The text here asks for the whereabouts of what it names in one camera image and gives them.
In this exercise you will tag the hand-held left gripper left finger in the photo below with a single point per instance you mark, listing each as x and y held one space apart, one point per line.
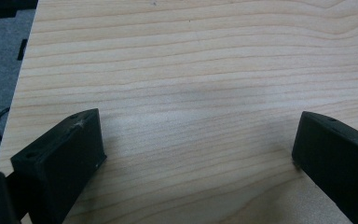
59 161

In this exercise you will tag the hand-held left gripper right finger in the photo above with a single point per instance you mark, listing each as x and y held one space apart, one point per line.
338 158

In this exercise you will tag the black floor mat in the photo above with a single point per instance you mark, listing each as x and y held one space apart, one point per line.
6 7

